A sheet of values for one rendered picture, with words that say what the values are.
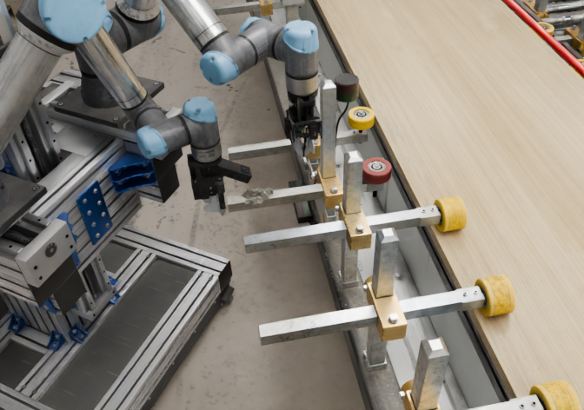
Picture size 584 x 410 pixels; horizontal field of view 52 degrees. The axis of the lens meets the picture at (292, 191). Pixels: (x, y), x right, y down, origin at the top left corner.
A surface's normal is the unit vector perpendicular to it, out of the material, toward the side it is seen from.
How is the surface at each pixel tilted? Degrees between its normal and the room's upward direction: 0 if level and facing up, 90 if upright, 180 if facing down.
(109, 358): 0
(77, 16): 85
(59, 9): 85
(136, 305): 0
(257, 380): 0
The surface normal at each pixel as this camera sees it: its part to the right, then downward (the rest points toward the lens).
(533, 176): -0.04, -0.74
